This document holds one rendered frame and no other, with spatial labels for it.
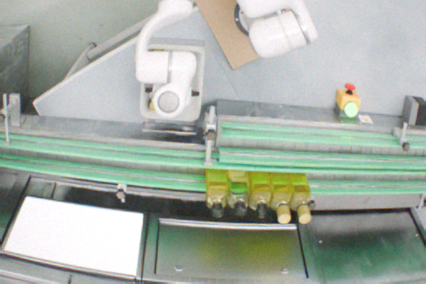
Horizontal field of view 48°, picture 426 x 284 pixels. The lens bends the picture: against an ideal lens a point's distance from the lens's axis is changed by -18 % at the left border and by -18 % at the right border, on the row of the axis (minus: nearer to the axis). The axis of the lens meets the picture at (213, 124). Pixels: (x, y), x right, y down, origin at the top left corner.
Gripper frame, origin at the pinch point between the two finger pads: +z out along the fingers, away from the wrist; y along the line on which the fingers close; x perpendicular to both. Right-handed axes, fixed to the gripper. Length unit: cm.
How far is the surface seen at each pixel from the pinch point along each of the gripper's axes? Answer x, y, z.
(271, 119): -6.2, 28.1, 2.8
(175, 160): -19.0, 2.4, -1.3
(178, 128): -12.8, 2.4, 13.8
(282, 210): -26.4, 30.5, -19.4
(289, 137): -9.8, 32.4, -4.8
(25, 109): -20, -70, 73
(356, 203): -33, 63, 9
